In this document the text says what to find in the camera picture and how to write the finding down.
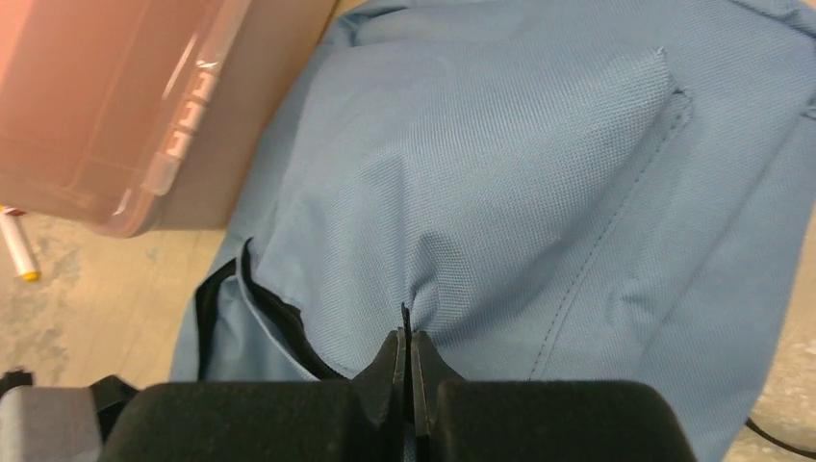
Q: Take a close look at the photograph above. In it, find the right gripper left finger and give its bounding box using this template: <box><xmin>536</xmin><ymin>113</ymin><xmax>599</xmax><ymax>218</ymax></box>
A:
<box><xmin>100</xmin><ymin>329</ymin><xmax>406</xmax><ymax>461</ymax></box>

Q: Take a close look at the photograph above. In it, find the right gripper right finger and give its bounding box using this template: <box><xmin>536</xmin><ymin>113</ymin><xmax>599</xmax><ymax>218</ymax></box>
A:
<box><xmin>410</xmin><ymin>332</ymin><xmax>696</xmax><ymax>461</ymax></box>

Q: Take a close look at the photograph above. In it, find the blue backpack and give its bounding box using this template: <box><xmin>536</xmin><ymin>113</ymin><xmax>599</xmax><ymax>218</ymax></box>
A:
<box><xmin>170</xmin><ymin>1</ymin><xmax>815</xmax><ymax>461</ymax></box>

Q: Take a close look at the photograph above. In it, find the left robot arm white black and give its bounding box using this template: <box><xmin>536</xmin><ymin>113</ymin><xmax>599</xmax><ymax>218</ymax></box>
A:
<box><xmin>1</xmin><ymin>369</ymin><xmax>139</xmax><ymax>462</ymax></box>

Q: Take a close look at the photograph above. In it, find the pink translucent plastic box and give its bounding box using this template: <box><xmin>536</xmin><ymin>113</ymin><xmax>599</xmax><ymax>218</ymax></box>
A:
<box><xmin>1</xmin><ymin>0</ymin><xmax>335</xmax><ymax>238</ymax></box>

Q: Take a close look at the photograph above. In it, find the yellow white pencil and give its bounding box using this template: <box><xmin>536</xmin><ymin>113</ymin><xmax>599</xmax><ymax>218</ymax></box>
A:
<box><xmin>1</xmin><ymin>206</ymin><xmax>40</xmax><ymax>282</ymax></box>

